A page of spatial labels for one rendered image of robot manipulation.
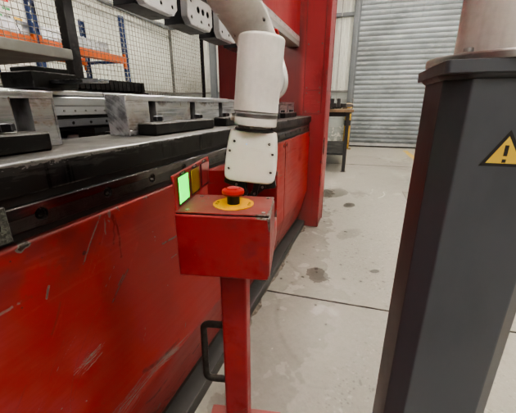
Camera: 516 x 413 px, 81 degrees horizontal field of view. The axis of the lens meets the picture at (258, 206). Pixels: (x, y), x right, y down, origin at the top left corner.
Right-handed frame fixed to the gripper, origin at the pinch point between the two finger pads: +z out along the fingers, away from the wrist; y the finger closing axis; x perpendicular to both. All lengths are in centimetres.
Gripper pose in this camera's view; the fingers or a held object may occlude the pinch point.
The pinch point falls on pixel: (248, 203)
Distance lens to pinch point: 63.6
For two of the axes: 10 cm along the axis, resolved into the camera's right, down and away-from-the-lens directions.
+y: 9.9, 1.2, -0.9
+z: -0.9, 9.4, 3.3
